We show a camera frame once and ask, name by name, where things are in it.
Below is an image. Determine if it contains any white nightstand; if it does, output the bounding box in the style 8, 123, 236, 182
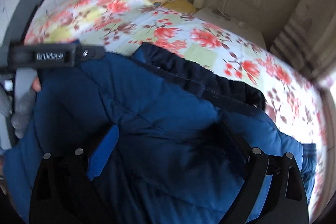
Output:
194, 7, 266, 49

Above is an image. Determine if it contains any floral quilt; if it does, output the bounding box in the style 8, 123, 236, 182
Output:
25, 0, 326, 219

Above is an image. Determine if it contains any left hand grey glove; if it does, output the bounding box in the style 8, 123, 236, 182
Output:
1, 77, 41, 139

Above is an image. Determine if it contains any yellow pillow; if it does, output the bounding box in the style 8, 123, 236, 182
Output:
162, 0, 197, 14

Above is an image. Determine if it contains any nautical print curtain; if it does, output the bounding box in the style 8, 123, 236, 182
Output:
270, 0, 335, 81

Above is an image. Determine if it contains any blue quilted puffer jacket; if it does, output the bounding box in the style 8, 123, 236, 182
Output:
1, 43, 316, 223

